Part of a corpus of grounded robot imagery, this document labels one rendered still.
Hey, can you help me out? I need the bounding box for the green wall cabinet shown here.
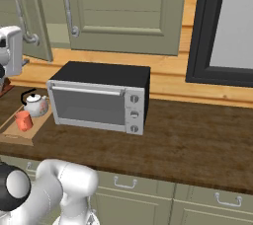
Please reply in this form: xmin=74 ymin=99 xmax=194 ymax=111
xmin=33 ymin=0 xmax=72 ymax=50

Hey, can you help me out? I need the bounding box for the silver drawer handle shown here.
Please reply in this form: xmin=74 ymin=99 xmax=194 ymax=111
xmin=113 ymin=176 xmax=139 ymax=189
xmin=25 ymin=161 xmax=40 ymax=173
xmin=213 ymin=191 xmax=244 ymax=208

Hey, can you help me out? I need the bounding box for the toaster oven glass door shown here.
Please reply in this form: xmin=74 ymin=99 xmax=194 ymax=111
xmin=48 ymin=82 xmax=128 ymax=133

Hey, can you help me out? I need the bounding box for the silver cabinet door handle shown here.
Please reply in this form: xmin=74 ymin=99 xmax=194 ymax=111
xmin=62 ymin=0 xmax=81 ymax=38
xmin=12 ymin=0 xmax=41 ymax=46

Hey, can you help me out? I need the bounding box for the wooden tray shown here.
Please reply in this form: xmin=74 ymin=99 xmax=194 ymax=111
xmin=0 ymin=103 xmax=54 ymax=147

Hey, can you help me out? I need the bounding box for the orange mug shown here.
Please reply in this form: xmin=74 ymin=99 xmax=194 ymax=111
xmin=14 ymin=110 xmax=35 ymax=132

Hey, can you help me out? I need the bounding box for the green cabinet door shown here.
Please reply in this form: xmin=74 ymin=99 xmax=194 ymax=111
xmin=58 ymin=0 xmax=189 ymax=57
xmin=0 ymin=0 xmax=54 ymax=63

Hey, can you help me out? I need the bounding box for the white kettle with black handle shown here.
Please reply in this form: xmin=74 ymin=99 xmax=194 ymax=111
xmin=20 ymin=88 xmax=50 ymax=118

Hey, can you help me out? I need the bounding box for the green drawer front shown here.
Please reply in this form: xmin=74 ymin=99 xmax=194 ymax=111
xmin=0 ymin=154 xmax=47 ymax=182
xmin=90 ymin=169 xmax=177 ymax=225
xmin=169 ymin=183 xmax=253 ymax=225

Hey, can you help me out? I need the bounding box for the black framed window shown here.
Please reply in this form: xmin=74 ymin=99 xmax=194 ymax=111
xmin=185 ymin=0 xmax=253 ymax=89

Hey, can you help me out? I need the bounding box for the black and silver toaster oven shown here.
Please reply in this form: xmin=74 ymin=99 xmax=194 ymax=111
xmin=45 ymin=60 xmax=152 ymax=136

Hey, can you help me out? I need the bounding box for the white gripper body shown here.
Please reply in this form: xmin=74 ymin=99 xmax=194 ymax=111
xmin=6 ymin=26 xmax=24 ymax=76

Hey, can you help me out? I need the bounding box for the silver toaster oven door handle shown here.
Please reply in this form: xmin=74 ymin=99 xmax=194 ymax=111
xmin=50 ymin=84 xmax=127 ymax=98

